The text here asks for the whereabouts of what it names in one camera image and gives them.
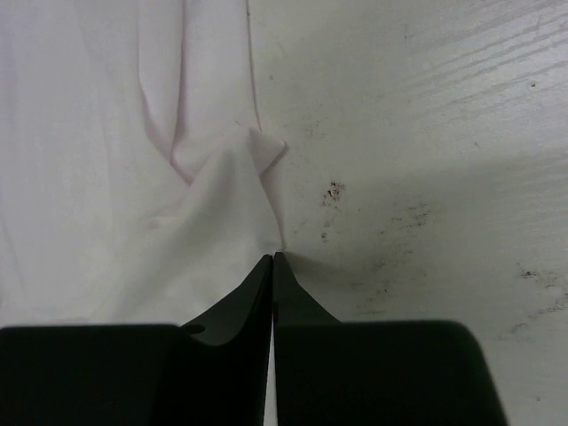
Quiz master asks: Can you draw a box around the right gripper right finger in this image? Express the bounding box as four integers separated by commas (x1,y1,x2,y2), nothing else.
272,253,506,425

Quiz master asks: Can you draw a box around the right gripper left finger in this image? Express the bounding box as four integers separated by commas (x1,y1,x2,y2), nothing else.
1,256,272,425

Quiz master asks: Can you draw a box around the white tank top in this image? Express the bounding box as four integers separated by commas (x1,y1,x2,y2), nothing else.
1,1,285,326

